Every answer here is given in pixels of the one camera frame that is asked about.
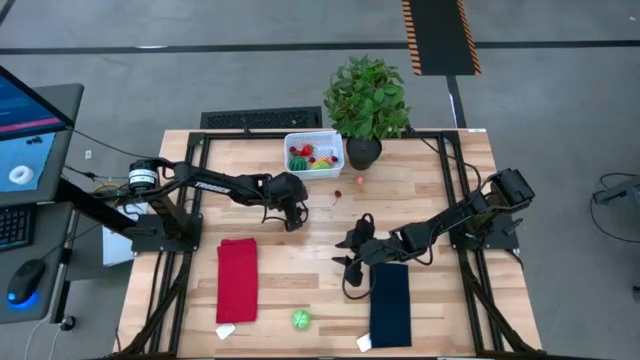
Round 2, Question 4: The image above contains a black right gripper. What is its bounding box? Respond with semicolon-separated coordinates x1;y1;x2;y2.
332;213;401;288

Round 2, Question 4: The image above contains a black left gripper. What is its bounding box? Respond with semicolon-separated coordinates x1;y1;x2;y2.
262;171;310;233

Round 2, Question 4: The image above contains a folded dark blue cloth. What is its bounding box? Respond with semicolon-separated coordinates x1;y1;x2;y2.
368;262;413;350

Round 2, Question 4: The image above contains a white perforated plastic basket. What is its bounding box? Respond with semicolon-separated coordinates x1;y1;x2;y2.
283;129;346;181

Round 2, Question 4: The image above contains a large green toy cabbage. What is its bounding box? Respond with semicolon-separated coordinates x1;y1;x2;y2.
291;308;313;331

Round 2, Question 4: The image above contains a folded red cloth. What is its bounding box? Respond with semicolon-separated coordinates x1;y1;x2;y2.
215;237;260;325

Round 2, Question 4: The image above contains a black perforated floor grate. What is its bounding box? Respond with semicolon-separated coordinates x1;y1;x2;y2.
199;105;324;130

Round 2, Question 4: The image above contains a green plant in black pot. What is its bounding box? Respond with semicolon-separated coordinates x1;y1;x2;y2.
322;54;412;172

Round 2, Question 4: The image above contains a white box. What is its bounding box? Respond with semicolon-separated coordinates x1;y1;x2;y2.
101;202;142;267

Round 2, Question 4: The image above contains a black orange striped floor mat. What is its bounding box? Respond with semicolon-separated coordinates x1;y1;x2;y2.
401;0;482;77

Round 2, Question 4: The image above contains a grey computer desk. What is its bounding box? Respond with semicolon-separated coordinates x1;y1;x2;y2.
0;83;85;325

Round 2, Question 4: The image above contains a computer monitor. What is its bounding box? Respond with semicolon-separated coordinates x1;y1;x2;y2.
0;64;76;194

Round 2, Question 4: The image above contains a black computer mouse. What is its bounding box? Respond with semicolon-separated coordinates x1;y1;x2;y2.
6;258;46;307

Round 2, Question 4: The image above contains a black computer keyboard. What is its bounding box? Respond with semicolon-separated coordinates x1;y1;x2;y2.
0;205;32;251

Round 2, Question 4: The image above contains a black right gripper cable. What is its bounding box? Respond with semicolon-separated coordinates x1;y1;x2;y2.
341;212;381;301

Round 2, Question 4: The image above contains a black aluminium table frame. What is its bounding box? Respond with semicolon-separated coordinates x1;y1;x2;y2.
117;128;546;360

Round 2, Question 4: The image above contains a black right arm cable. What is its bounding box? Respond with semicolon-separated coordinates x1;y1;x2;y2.
407;127;484;201

